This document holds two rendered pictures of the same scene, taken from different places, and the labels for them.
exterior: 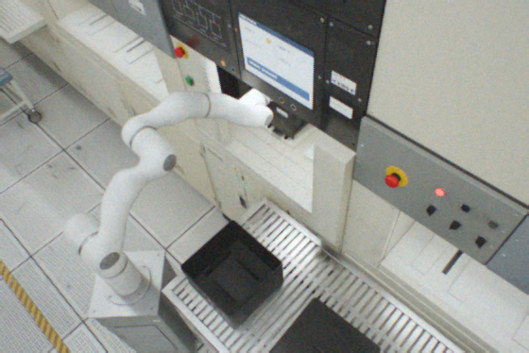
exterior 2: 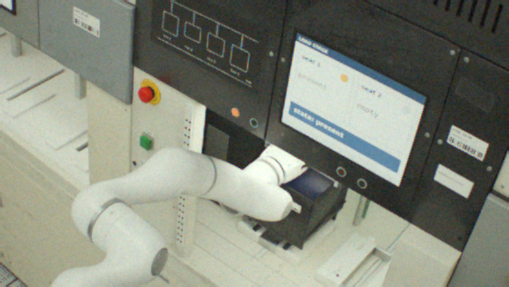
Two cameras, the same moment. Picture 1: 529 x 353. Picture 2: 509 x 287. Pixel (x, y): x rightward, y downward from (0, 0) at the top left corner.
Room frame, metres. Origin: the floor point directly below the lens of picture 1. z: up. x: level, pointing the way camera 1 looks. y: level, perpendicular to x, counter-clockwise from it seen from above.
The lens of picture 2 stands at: (-0.04, 0.43, 2.37)
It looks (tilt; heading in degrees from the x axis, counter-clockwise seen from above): 38 degrees down; 342
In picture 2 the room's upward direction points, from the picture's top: 9 degrees clockwise
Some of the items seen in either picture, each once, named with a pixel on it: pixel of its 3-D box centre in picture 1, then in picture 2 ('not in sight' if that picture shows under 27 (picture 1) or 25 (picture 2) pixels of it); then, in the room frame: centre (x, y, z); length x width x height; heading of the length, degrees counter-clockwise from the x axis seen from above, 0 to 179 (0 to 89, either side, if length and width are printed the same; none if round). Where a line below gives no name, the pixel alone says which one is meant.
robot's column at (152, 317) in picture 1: (153, 311); not in sight; (0.74, 0.61, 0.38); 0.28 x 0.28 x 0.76; 85
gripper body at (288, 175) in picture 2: not in sight; (282, 161); (1.31, -0.07, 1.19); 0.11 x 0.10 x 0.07; 131
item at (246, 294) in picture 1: (233, 273); not in sight; (0.68, 0.16, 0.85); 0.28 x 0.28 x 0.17; 40
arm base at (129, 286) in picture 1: (120, 273); not in sight; (0.74, 0.61, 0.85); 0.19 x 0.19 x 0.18
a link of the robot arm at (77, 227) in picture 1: (93, 243); not in sight; (0.77, 0.63, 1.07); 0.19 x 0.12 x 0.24; 40
